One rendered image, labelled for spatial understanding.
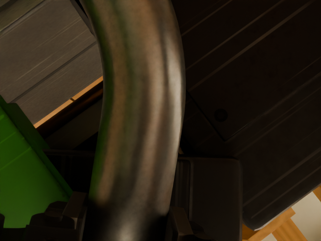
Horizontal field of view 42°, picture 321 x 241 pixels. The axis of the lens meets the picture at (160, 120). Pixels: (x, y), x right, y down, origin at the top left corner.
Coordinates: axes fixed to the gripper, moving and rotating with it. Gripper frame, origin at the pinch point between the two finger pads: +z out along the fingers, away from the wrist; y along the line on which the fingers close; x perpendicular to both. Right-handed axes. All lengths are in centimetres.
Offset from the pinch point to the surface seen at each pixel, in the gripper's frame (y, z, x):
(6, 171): -5.1, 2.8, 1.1
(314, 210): 432, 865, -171
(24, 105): -19, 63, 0
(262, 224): 7.8, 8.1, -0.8
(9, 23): -6.5, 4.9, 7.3
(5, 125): -5.4, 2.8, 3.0
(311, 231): 427, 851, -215
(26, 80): -18, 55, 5
